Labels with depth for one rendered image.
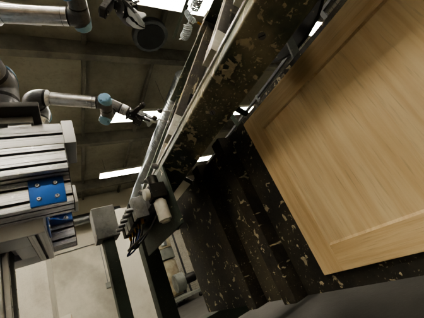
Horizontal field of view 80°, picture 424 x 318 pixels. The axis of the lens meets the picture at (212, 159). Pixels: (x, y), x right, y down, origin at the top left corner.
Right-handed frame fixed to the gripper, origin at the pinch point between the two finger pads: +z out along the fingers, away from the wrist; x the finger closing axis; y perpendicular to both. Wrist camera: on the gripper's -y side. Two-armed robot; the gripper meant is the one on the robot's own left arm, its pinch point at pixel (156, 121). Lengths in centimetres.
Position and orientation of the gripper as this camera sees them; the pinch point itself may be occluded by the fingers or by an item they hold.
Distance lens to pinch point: 184.0
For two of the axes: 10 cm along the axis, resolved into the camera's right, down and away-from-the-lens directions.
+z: 8.9, 3.8, 2.6
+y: -4.6, 7.5, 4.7
